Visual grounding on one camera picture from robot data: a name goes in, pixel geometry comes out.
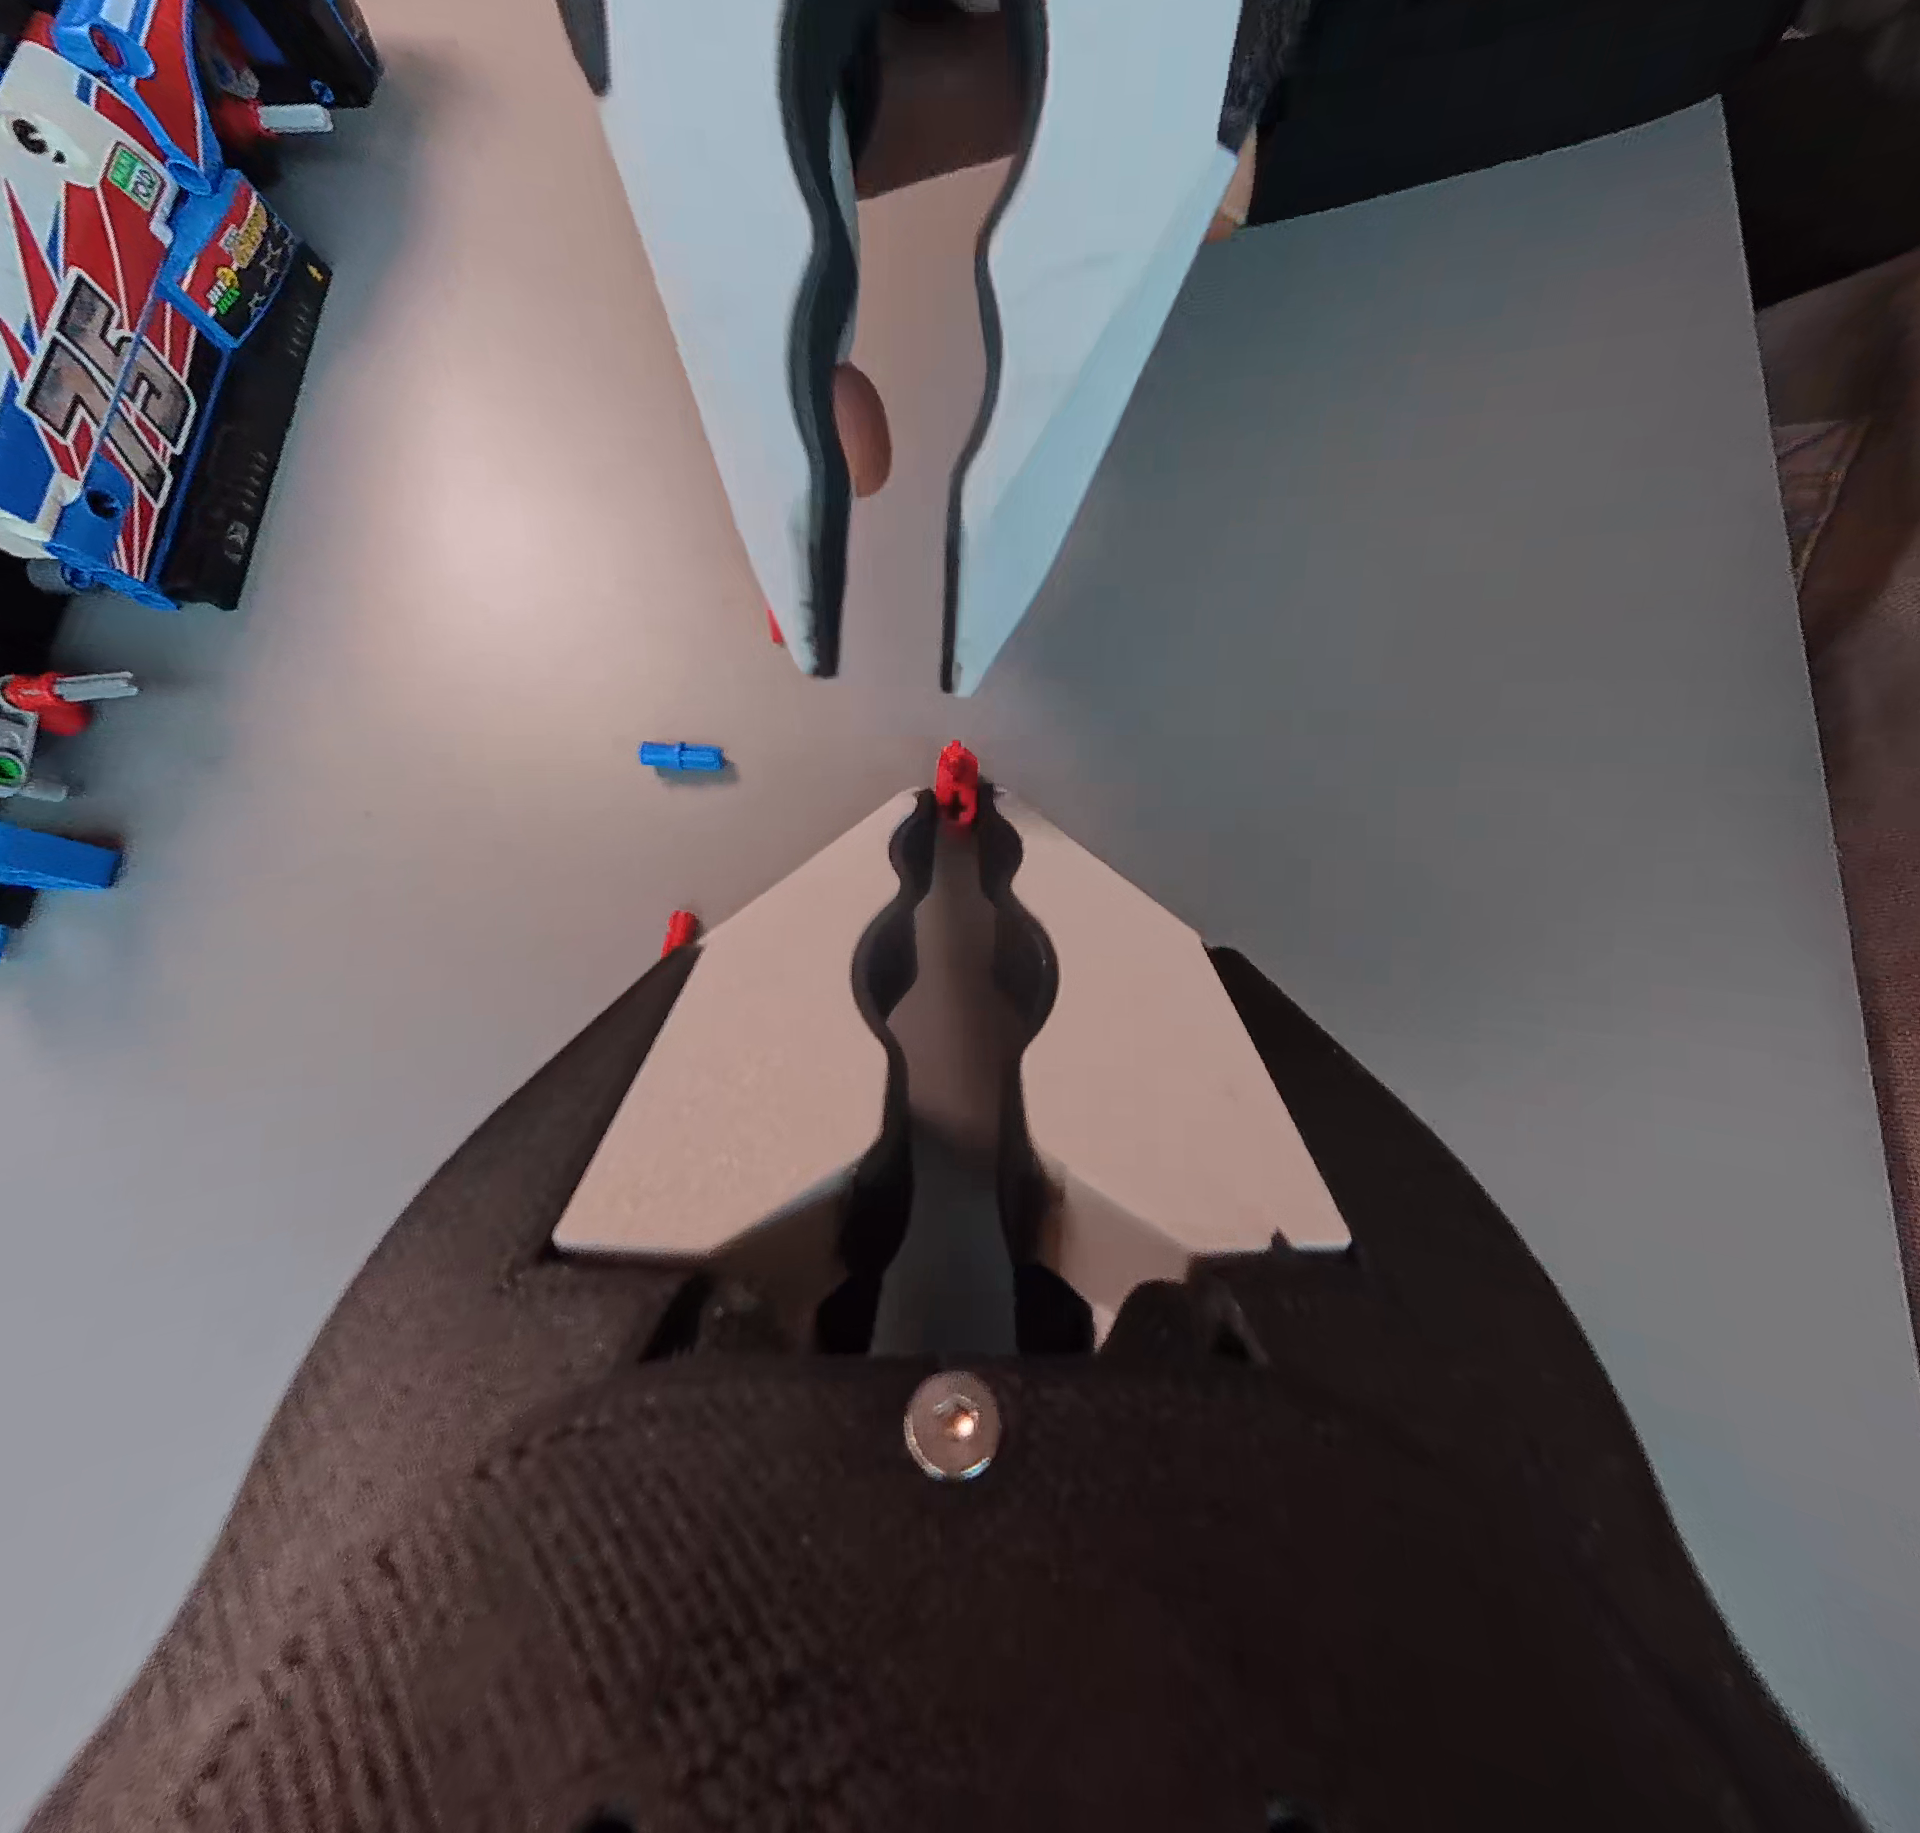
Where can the dark cloth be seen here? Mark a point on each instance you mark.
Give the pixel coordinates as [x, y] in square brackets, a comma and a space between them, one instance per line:
[1500, 63]

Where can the blue brick pin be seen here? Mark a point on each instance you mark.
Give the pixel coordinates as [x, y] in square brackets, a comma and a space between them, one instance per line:
[682, 756]

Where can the blue brick toy race car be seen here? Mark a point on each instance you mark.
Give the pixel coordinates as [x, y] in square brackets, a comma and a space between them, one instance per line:
[120, 257]

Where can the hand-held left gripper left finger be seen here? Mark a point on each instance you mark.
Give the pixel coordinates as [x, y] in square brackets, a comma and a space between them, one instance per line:
[721, 1097]

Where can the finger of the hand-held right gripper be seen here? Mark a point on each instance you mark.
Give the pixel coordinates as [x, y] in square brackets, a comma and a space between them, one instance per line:
[690, 138]
[1125, 138]

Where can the grey axle with red connector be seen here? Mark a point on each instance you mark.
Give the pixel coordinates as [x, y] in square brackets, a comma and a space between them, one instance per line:
[61, 694]

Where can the small red brick connector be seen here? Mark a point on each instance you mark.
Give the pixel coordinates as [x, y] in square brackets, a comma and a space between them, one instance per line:
[957, 783]

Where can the small grey brick piece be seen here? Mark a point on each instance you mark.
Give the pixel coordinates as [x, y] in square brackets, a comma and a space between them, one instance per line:
[22, 766]

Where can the blue brick beam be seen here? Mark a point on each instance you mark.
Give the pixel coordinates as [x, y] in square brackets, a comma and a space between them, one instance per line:
[57, 858]

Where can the person's right hand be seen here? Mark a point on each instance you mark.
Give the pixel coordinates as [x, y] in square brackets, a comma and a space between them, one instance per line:
[865, 430]

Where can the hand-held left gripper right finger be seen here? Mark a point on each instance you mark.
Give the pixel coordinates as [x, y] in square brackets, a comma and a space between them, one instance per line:
[1186, 1097]

